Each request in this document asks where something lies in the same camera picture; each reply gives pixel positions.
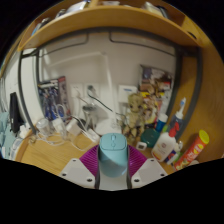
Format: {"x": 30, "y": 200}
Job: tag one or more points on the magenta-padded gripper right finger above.
{"x": 150, "y": 170}

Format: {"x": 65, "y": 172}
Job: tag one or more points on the dark teal round box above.
{"x": 150, "y": 137}

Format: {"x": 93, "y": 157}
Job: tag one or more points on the white multi-port charger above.
{"x": 58, "y": 126}

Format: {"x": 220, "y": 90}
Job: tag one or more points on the black bag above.
{"x": 15, "y": 113}

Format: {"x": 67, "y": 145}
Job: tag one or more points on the wooden shelf with grey frame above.
{"x": 110, "y": 18}

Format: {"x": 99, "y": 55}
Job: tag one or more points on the clear domed plastic cup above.
{"x": 43, "y": 126}

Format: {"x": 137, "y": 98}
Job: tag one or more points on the white tissue pack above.
{"x": 22, "y": 131}

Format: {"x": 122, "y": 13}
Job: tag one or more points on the colourful printed boxes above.
{"x": 155, "y": 75}

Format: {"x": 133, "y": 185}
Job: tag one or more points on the brown tree creature figurine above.
{"x": 135, "y": 113}

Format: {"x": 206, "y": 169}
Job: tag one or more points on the teal and plaid bedding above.
{"x": 5, "y": 133}

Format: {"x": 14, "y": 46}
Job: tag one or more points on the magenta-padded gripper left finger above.
{"x": 75, "y": 170}

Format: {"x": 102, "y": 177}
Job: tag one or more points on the dark bottle with white tip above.
{"x": 178, "y": 116}

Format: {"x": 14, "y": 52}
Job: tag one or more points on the white desk lamp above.
{"x": 106, "y": 128}

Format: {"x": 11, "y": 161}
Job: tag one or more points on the white power adapter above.
{"x": 73, "y": 127}

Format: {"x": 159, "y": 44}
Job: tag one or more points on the stainless steel cup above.
{"x": 88, "y": 115}

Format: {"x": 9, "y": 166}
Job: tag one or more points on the small white square clock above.
{"x": 141, "y": 146}

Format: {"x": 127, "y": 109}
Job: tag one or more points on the small blue red bottle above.
{"x": 174, "y": 154}

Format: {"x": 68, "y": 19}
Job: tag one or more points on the white card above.
{"x": 127, "y": 91}

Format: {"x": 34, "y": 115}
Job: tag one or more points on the white wall socket plate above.
{"x": 95, "y": 93}
{"x": 76, "y": 90}

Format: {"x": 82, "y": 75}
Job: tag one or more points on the red chip can yellow lid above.
{"x": 193, "y": 150}

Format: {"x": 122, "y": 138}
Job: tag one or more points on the robot model kit box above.
{"x": 50, "y": 100}

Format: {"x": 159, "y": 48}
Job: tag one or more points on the light blue computer mouse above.
{"x": 113, "y": 155}

